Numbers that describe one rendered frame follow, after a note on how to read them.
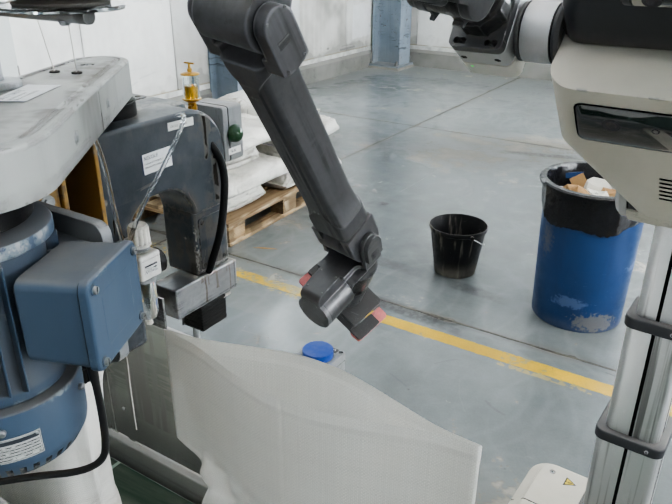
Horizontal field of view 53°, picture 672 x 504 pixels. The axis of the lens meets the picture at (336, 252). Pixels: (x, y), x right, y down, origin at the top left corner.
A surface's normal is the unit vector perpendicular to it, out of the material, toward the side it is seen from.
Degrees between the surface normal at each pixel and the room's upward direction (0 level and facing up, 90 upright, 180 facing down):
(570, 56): 40
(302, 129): 99
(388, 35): 90
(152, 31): 90
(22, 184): 90
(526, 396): 0
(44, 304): 90
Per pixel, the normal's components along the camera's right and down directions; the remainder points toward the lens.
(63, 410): 0.94, 0.17
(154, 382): -0.54, 0.35
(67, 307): -0.15, 0.41
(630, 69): -0.37, -0.48
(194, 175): 0.84, 0.23
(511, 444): 0.00, -0.91
